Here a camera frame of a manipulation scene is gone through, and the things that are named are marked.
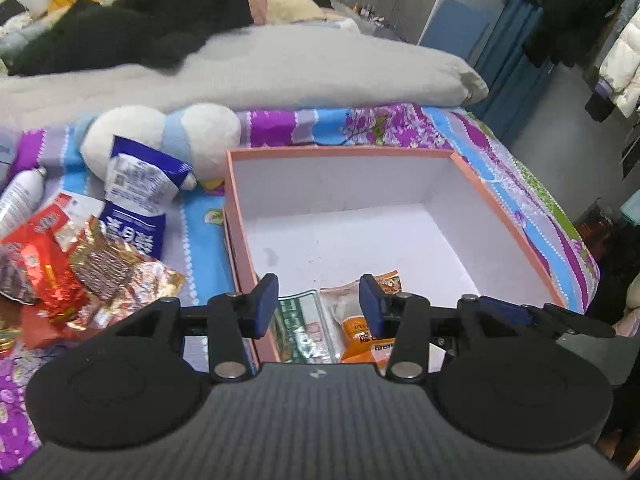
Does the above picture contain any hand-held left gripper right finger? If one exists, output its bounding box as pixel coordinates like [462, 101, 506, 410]
[359, 274, 501, 381]

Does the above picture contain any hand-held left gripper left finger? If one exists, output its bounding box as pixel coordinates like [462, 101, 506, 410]
[101, 273, 279, 381]

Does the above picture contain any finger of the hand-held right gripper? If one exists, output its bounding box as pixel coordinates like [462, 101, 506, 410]
[478, 296, 617, 340]

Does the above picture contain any orange snack packet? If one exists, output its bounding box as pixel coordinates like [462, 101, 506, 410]
[340, 315, 397, 364]

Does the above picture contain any clear pastry packet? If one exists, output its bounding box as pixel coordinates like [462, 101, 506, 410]
[320, 270, 403, 346]

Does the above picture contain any green snack packet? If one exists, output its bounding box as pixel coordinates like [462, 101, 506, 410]
[272, 288, 337, 365]

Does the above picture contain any pink cardboard box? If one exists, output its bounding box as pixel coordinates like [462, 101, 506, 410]
[223, 146, 569, 364]

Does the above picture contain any gold foil snack packet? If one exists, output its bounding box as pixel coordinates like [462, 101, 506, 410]
[69, 215, 187, 330]

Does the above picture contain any bright red foil snack packet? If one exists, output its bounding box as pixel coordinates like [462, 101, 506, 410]
[0, 220, 92, 318]

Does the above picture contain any dark bag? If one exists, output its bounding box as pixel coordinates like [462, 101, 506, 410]
[575, 200, 617, 261]

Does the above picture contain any blue and white snack bag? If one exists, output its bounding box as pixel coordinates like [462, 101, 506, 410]
[99, 135, 197, 261]

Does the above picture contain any white and blue plush toy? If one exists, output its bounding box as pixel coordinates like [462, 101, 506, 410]
[75, 103, 242, 191]

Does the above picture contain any grey duvet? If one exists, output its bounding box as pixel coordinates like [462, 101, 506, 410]
[0, 22, 490, 133]

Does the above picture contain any blue curtain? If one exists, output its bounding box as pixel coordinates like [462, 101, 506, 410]
[472, 0, 555, 147]

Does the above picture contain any dark brown snack packet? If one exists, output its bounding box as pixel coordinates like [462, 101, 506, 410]
[0, 242, 42, 307]

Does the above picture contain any white puffer jacket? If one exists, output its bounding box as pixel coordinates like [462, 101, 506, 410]
[597, 16, 640, 119]

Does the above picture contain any white spray bottle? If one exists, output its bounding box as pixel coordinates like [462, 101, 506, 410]
[0, 166, 48, 237]

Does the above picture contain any blue panel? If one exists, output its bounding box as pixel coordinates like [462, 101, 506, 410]
[419, 0, 494, 62]

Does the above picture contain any beige pillow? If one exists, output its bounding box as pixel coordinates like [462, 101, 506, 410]
[244, 0, 327, 26]

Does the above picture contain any black hanging coat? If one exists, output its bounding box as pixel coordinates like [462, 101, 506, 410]
[521, 0, 627, 69]

